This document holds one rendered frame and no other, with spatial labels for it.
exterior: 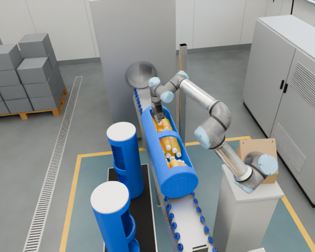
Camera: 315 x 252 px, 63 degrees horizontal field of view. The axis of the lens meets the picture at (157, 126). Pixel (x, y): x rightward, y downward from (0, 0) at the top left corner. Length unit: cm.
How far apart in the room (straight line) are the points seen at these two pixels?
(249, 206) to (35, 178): 280
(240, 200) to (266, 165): 33
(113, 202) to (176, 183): 47
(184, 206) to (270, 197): 60
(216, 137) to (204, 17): 511
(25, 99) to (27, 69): 56
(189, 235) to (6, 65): 366
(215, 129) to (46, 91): 362
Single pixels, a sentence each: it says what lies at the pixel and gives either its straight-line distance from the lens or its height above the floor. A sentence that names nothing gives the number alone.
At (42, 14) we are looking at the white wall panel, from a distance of 630.
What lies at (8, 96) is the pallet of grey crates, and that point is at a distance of 486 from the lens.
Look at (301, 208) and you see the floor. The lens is 342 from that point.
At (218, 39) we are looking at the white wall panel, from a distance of 659.
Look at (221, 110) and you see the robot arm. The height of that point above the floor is 180.
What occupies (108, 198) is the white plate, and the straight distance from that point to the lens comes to 197.
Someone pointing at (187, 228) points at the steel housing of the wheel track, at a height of 93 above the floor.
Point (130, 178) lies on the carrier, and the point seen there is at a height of 50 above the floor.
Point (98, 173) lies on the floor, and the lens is 357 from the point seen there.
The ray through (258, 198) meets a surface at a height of 115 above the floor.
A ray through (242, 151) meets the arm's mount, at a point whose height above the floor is 136.
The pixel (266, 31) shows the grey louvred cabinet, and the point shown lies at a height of 137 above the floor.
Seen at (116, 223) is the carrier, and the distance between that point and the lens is 202.
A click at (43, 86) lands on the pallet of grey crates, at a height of 59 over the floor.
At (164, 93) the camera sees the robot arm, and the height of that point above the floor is 177.
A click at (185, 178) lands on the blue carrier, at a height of 117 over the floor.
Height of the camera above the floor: 259
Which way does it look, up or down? 39 degrees down
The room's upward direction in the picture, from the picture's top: 4 degrees counter-clockwise
